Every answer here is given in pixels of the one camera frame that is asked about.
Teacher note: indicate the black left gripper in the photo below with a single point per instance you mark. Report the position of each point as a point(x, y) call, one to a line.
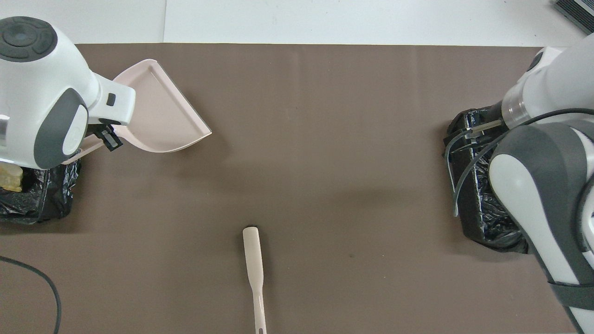
point(103, 125)

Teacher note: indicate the pink plastic dustpan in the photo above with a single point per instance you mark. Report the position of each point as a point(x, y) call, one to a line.
point(162, 111)

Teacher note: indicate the beige sponge chunk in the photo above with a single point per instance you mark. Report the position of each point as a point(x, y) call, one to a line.
point(10, 176)

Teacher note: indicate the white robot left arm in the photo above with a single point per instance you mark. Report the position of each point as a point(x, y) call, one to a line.
point(46, 93)

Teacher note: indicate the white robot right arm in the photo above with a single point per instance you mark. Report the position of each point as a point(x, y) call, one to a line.
point(547, 162)

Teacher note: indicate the bin lined with black bag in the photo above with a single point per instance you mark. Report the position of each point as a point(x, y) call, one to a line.
point(41, 195)
point(478, 208)

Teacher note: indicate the brown paper table mat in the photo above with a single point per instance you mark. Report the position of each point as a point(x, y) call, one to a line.
point(325, 139)

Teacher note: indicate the grey ribbed device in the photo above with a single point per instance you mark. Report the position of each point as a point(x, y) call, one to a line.
point(577, 11)

